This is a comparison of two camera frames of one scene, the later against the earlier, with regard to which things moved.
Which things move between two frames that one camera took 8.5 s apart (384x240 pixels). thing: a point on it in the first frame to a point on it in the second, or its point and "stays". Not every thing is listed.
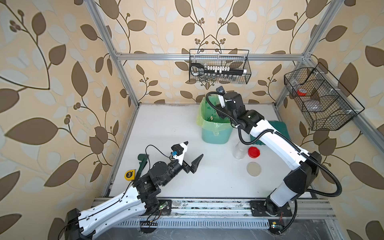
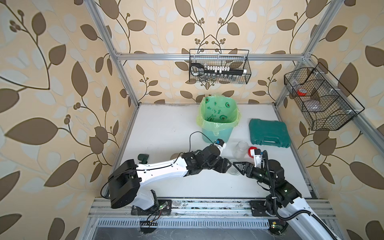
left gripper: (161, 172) to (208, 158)
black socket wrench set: (197, 69) stays
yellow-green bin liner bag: (208, 117) stays
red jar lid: (254, 152) stays
